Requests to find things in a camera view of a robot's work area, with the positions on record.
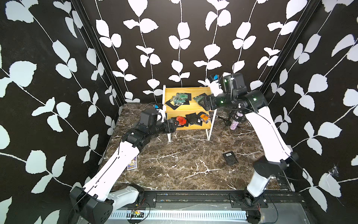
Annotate small green tea bag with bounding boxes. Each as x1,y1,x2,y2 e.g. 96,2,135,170
193,93,207,103

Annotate teal floral tea bag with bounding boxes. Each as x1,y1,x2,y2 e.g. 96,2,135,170
169,96,186,106

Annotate black barcode tea bag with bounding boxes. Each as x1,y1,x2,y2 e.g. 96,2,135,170
222,151,238,166

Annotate green label tea bag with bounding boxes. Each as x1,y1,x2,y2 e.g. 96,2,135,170
176,93,192,101

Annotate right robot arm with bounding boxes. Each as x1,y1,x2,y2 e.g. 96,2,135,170
200,72,298,203

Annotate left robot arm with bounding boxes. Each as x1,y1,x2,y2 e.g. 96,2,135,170
69,109,180,224

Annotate red tea bag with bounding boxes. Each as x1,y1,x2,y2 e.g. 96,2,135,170
176,116,188,127

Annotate orange label tea bag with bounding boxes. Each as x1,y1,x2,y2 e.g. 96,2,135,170
197,112,211,124

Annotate wooden two-tier metal shelf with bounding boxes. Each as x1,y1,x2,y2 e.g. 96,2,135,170
162,85,217,141

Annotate black tea bag lower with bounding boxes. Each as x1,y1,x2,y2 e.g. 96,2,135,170
186,113,202,126

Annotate purple glitter microphone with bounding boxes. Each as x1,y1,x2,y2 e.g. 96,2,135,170
230,111,244,131

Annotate colourful card on floor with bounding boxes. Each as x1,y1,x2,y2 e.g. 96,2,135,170
127,156,138,170

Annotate small green circuit board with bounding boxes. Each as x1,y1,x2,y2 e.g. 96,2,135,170
131,210,145,219

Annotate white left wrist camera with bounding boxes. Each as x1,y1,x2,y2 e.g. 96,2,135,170
153,103,166,122

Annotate white slotted cable duct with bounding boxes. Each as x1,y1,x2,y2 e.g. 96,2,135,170
106,210,248,222

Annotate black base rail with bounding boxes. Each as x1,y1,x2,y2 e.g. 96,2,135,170
113,190,304,211

